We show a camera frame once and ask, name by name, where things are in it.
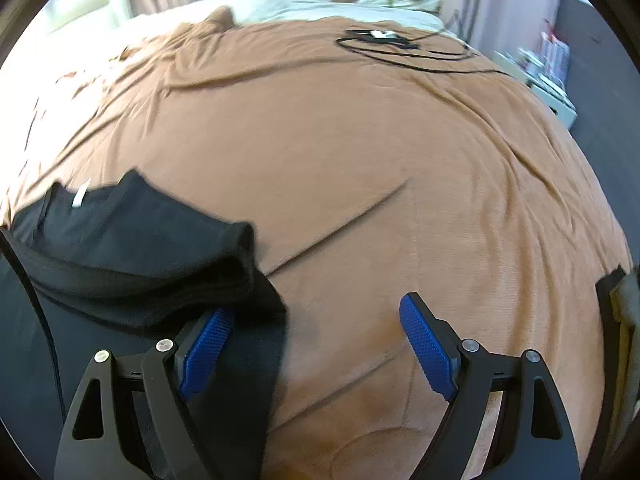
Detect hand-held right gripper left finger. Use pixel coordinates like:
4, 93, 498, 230
54, 307, 236, 480

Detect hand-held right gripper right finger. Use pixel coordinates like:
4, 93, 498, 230
398, 292, 583, 480

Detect black mesh garment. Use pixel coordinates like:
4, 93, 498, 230
10, 170, 288, 480

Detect olive and black hanging clothes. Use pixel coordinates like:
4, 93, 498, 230
596, 265, 640, 480

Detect brown fleece blanket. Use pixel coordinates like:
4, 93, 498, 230
0, 7, 633, 480

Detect white storage rack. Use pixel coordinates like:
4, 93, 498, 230
492, 20, 580, 127

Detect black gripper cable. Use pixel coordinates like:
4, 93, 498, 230
0, 229, 68, 413

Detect black cable on bed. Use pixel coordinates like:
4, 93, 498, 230
336, 10, 516, 78

